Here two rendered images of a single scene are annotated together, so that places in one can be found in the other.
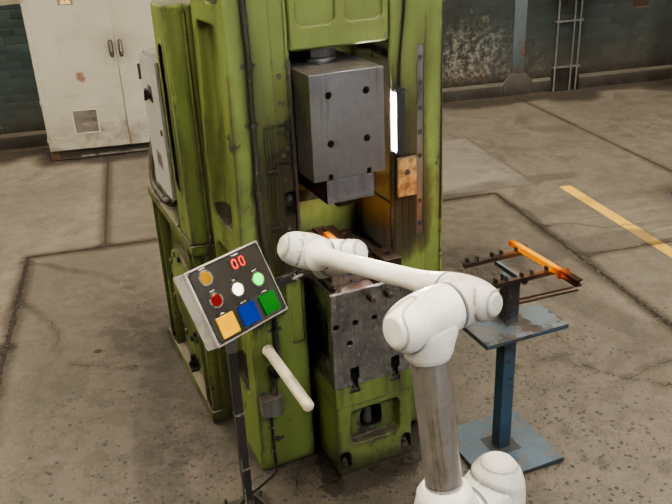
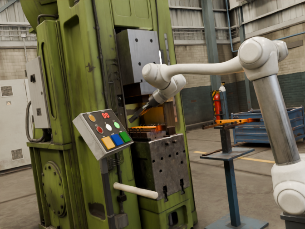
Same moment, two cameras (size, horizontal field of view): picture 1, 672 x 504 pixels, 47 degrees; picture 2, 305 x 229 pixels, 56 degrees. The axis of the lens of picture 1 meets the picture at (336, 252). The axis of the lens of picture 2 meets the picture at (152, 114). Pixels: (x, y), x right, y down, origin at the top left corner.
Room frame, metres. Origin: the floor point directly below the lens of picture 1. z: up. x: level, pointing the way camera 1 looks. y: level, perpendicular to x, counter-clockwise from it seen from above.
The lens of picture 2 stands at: (0.64, 0.63, 1.23)
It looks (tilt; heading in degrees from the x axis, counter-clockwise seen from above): 3 degrees down; 342
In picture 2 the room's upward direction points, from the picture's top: 8 degrees counter-clockwise
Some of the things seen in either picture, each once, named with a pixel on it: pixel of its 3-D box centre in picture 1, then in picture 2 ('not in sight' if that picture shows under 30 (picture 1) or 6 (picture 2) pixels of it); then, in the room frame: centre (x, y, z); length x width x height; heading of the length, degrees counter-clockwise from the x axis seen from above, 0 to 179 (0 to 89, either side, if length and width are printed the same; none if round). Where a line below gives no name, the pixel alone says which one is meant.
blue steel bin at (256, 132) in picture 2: not in sight; (267, 126); (5.49, -3.33, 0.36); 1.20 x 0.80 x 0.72; 19
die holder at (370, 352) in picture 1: (345, 304); (148, 162); (3.00, -0.03, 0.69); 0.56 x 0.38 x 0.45; 23
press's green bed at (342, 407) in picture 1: (349, 390); (154, 214); (3.00, -0.03, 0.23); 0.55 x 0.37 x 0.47; 23
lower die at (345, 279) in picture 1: (332, 253); (139, 133); (2.97, 0.01, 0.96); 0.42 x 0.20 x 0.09; 23
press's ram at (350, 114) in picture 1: (335, 111); (134, 61); (2.99, -0.02, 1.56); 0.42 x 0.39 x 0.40; 23
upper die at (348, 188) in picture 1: (328, 173); (134, 90); (2.97, 0.01, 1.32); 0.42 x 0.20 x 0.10; 23
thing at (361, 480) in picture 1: (365, 467); not in sight; (2.73, -0.09, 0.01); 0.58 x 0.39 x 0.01; 113
